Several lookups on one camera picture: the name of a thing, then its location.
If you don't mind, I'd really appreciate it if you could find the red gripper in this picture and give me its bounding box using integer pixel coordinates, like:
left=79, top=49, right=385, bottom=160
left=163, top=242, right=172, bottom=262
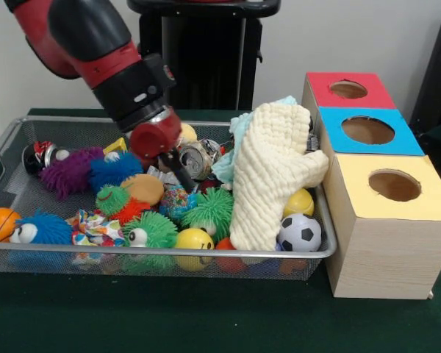
left=129, top=110, right=196, bottom=194

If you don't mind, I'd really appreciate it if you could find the mint green cloth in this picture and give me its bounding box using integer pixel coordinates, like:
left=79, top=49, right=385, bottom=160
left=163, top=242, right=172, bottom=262
left=211, top=94, right=303, bottom=185

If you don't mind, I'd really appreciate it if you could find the cream cloth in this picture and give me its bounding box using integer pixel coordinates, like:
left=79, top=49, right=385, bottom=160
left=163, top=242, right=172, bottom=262
left=229, top=102, right=331, bottom=252

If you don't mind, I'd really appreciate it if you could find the silver mesh bin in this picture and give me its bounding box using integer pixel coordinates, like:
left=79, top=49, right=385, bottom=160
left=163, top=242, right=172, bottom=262
left=0, top=115, right=338, bottom=282

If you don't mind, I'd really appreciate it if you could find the wooden box with three holes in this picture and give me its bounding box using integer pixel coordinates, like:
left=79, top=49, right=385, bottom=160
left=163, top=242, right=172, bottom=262
left=301, top=71, right=441, bottom=299

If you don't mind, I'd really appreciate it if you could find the silver can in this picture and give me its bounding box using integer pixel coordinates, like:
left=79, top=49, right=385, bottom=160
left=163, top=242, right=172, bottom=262
left=178, top=141, right=221, bottom=181

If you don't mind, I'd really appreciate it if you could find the green spiky toy with eyes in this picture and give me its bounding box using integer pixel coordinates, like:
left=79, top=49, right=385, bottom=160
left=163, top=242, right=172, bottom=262
left=121, top=211, right=179, bottom=249

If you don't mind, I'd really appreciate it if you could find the blue spiky rubber ball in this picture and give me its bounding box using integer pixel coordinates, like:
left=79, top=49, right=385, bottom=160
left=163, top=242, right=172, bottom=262
left=89, top=151, right=144, bottom=192

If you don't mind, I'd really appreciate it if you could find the yellow smiley ball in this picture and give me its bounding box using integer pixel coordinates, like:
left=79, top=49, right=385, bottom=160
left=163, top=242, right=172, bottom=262
left=174, top=227, right=215, bottom=272

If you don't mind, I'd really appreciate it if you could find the purple spiky rubber toy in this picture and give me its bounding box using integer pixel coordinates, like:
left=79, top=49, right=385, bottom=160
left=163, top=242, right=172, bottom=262
left=39, top=146, right=106, bottom=202

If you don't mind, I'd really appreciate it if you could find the yellow foam ball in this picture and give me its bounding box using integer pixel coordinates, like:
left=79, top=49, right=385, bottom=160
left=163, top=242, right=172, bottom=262
left=282, top=188, right=315, bottom=218

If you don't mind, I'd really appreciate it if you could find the small soccer ball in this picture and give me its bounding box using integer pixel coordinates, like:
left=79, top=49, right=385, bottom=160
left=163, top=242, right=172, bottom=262
left=277, top=214, right=323, bottom=252

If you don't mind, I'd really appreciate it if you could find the blue spiky toy with eyes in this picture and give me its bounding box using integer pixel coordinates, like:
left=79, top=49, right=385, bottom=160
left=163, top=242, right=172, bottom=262
left=9, top=211, right=74, bottom=246

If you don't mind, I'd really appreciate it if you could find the small orange basketball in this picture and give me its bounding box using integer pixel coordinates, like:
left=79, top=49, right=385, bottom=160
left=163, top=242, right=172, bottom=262
left=0, top=207, right=22, bottom=243

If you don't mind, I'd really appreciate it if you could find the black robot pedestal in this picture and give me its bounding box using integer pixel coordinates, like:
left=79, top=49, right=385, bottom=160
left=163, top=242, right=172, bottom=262
left=126, top=0, right=282, bottom=110

